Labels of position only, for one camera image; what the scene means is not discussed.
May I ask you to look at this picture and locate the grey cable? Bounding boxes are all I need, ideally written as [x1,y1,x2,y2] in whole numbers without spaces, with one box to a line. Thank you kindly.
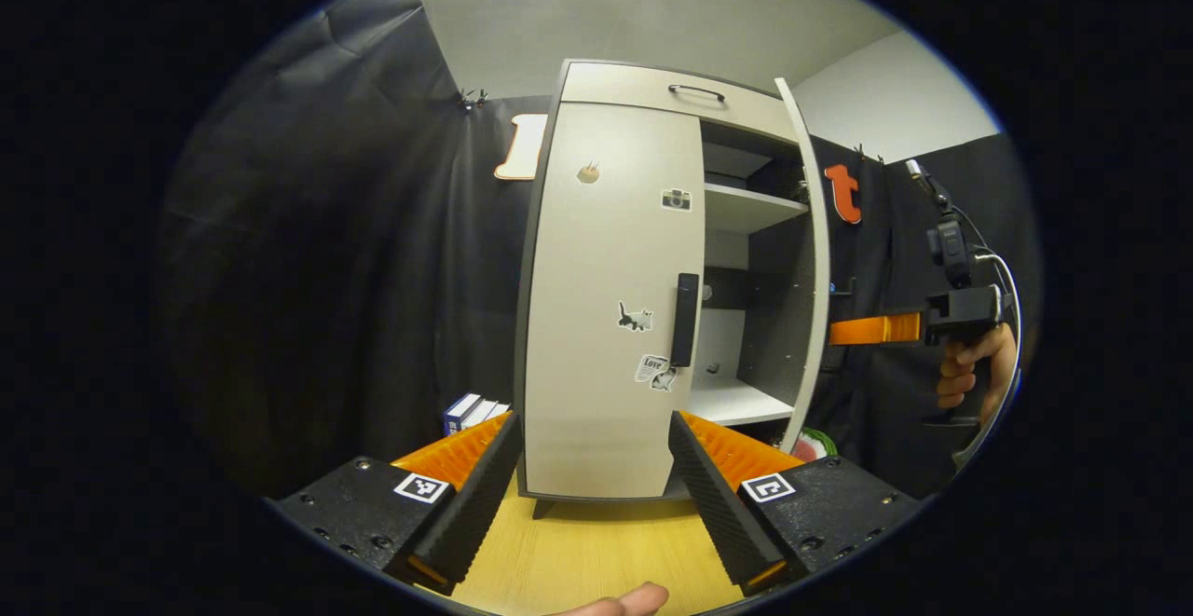
[951,211,1023,472]

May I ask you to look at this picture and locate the watermelon slice toy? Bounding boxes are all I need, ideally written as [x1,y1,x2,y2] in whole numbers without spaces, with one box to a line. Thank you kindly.
[792,428,840,463]

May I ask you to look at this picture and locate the white cabinet shelf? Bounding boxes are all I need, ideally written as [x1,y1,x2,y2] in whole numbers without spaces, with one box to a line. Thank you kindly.
[704,183,809,235]
[688,378,795,427]

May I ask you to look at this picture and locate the white cabinet door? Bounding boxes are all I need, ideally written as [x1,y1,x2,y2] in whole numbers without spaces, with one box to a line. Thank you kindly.
[520,101,706,501]
[774,77,833,455]

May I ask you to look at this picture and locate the white cabinet drawer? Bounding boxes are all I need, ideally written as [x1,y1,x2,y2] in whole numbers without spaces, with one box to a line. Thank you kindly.
[559,61,801,144]

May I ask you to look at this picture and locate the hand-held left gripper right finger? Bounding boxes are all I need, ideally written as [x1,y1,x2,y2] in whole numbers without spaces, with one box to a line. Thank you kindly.
[667,410,924,596]

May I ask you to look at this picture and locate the black backdrop cloth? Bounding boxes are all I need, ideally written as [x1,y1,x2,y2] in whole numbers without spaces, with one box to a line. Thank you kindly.
[158,0,1040,505]

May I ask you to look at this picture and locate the blue and white books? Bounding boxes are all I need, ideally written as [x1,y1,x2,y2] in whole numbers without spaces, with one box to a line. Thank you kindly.
[443,392,512,437]

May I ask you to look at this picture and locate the white double-door shoe cabinet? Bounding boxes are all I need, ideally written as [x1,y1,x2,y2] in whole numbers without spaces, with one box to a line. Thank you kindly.
[513,59,832,519]

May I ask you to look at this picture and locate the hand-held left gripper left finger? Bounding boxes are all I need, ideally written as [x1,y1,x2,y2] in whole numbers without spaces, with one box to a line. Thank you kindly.
[266,409,525,596]

